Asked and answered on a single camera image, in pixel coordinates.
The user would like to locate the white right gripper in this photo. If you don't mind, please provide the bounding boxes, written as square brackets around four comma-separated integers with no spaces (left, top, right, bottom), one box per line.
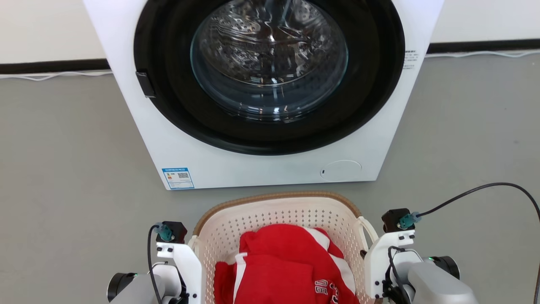
[360,230,416,299]

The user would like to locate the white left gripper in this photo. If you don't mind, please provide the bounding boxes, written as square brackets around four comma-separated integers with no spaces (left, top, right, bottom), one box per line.
[156,243,203,304]

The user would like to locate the cream perforated laundry basket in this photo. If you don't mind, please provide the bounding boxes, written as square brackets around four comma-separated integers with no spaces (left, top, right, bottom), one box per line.
[188,191,380,304]

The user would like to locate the red and white garment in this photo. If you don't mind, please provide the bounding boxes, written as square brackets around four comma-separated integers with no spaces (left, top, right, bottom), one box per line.
[214,224,360,304]

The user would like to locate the round white filter cover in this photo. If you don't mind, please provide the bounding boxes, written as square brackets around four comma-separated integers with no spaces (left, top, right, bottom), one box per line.
[320,160,362,182]

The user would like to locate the blue energy label sticker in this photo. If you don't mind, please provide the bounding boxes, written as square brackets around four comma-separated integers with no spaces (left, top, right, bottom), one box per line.
[162,168,195,190]

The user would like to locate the white front-load washing machine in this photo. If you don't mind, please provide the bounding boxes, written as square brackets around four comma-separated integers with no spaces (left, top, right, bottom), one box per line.
[83,0,444,190]

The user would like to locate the round black glass washer door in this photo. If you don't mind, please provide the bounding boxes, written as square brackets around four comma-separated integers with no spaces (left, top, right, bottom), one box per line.
[134,0,405,156]

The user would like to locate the short black right arm cable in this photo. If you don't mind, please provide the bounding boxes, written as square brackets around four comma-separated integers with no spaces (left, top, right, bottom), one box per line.
[382,246,412,304]

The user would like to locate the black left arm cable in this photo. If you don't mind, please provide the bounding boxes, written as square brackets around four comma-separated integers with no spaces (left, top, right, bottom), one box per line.
[147,223,174,304]

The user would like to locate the long black right arm cable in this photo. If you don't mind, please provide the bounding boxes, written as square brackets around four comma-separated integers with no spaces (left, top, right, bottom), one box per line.
[400,182,540,304]

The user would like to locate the black washer door handle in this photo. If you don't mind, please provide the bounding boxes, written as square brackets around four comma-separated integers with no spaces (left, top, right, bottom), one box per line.
[135,71,156,98]

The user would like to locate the white floor cable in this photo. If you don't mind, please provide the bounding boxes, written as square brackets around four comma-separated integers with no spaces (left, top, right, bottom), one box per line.
[0,70,113,81]
[425,50,540,59]

